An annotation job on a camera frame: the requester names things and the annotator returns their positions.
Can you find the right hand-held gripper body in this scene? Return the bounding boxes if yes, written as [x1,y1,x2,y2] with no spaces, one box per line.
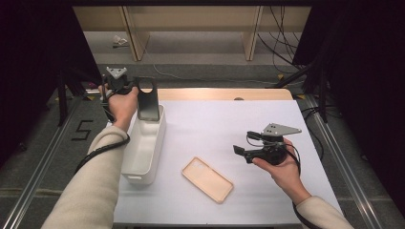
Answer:
[243,123,303,166]

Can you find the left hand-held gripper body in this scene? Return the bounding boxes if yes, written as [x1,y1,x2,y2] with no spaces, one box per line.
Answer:
[104,66,135,95]

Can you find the grey phone case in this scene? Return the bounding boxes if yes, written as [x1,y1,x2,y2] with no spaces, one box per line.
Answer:
[136,76,160,122]

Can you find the beige phone case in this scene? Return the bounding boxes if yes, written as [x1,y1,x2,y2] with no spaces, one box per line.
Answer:
[181,156,235,204]

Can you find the white storage box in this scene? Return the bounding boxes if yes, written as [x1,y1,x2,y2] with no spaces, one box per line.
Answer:
[120,104,167,186]

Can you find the person's left hand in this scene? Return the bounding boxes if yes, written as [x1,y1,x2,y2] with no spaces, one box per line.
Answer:
[98,84,140,132]

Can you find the person's right hand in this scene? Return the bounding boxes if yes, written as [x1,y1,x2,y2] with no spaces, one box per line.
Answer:
[251,137,311,205]

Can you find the white table mat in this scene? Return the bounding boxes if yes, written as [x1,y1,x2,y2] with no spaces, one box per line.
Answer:
[113,99,343,225]

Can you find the crumpled white paper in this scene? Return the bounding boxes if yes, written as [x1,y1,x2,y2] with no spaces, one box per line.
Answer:
[112,34,129,49]

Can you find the dark curtain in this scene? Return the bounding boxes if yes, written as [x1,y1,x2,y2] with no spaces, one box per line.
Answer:
[292,0,405,218]
[0,0,103,166]

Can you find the wooden shelf unit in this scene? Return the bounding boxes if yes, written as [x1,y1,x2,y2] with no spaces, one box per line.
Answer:
[72,5,312,62]

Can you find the right hand-held gripper cable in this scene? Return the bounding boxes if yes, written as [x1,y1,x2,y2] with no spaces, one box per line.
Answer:
[246,135,313,229]

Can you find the aluminium floor rail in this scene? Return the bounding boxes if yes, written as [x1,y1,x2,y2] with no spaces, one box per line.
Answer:
[304,94,383,229]
[0,94,84,229]

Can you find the bundle of black cables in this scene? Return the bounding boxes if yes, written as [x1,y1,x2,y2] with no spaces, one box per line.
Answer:
[257,5,307,74]

